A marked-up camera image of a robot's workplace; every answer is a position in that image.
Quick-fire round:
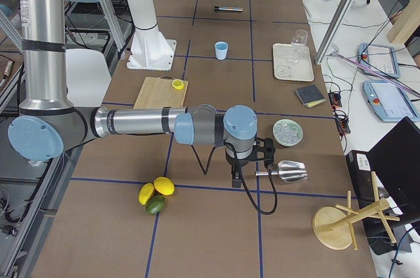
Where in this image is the steel ice scoop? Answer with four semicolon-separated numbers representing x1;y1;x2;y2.
255;160;308;184

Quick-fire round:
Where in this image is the aluminium frame post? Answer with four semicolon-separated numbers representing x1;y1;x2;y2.
314;0;353;65

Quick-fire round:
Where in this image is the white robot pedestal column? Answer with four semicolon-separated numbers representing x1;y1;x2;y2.
127;0;177;71

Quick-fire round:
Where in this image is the green bowl of ice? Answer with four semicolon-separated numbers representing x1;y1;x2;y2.
272;119;303;147

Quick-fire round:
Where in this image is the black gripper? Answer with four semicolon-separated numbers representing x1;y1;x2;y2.
224;137;274;188

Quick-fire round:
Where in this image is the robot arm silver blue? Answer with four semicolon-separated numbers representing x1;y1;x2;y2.
8;0;276;188

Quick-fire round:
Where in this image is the yellow lemon left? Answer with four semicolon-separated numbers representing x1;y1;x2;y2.
138;183;155;205

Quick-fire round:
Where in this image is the light blue plastic cup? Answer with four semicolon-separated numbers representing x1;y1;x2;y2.
215;41;228;60

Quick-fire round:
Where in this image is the clear wine glass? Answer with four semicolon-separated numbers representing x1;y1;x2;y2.
287;29;308;64

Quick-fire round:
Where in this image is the yellow lemon half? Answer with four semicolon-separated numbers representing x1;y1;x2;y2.
171;79;185;90

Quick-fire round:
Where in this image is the grey folded cloth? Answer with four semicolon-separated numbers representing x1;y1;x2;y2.
295;85;326;108

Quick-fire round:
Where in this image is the blue teach pendant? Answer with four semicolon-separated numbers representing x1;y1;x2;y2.
362;81;419;123
358;43;400;79

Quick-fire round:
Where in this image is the black laptop computer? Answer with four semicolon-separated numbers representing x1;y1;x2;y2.
364;115;420;216

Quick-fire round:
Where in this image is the steel muddler black tip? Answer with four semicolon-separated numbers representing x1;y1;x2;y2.
213;6;243;12

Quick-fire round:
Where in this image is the wooden cup tree stand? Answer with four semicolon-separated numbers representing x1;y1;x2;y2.
312;171;399;250

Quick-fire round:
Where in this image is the bamboo cutting board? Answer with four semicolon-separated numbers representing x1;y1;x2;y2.
134;77;188;109

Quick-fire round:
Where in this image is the blue teach pendant lower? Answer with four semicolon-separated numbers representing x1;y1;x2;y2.
362;81;419;123

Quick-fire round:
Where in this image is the yellow lemon upper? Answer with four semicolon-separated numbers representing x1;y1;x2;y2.
153;176;175;195

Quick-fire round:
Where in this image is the green lime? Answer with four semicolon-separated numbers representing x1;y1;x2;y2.
146;195;166;215

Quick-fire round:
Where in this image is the blue teach pendant upper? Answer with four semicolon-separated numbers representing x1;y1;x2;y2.
358;43;400;79

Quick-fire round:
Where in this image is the white plastic chair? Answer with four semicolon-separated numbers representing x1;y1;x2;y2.
66;49;112;108

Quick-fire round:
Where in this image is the cream bear serving tray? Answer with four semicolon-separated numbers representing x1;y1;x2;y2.
272;43;314;82

